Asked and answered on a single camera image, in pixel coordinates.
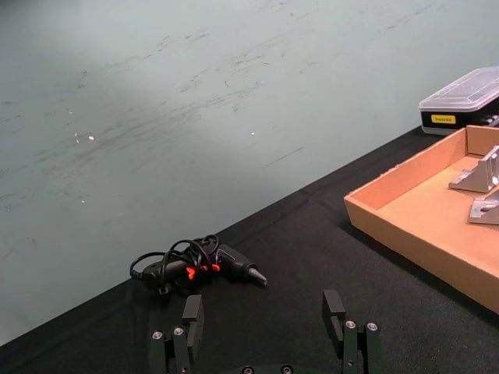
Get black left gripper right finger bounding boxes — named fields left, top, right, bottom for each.
left=321, top=289, right=381, bottom=374

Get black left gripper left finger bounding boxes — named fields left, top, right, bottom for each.
left=149, top=294, right=205, bottom=374

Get black table cloth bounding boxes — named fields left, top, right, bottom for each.
left=0, top=125, right=499, bottom=374

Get shallow brown cardboard tray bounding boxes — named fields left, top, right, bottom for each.
left=343, top=125, right=499, bottom=316

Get clear plastic case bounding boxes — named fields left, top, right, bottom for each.
left=419, top=66, right=499, bottom=136

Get black corded tool orange parts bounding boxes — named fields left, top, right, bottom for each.
left=130, top=234, right=269, bottom=298

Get silver metal corner bracket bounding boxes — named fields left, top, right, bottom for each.
left=448, top=145, right=499, bottom=193
left=467, top=192, right=499, bottom=226

